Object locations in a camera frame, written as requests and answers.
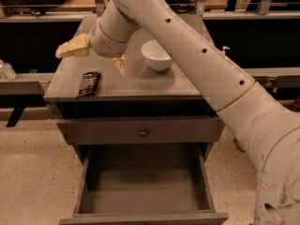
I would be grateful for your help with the grey wooden drawer cabinet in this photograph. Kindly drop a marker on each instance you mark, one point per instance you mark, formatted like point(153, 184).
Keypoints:
point(143, 92)

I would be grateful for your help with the black rxbar chocolate bar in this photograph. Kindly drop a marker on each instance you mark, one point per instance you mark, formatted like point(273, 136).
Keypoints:
point(89, 84)

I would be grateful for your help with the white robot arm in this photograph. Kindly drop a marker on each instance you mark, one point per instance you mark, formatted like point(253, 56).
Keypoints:
point(268, 132)

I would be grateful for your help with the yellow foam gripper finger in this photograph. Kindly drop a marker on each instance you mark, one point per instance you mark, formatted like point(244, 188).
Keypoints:
point(78, 46)
point(120, 64)

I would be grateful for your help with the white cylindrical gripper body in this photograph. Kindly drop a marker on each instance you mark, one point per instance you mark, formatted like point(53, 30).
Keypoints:
point(104, 45)

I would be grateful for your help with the white ceramic bowl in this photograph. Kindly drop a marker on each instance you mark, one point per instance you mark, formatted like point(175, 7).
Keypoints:
point(155, 56)

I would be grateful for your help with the grey open middle drawer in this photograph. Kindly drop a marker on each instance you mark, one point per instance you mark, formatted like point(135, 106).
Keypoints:
point(144, 184)

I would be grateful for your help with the round metal drawer knob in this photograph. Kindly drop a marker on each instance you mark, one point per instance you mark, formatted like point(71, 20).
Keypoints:
point(143, 132)

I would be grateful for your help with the grey top drawer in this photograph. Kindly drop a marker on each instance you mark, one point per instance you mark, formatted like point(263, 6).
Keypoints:
point(193, 129)

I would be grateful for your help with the white pump bottle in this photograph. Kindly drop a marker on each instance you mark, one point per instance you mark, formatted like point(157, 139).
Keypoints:
point(225, 49)

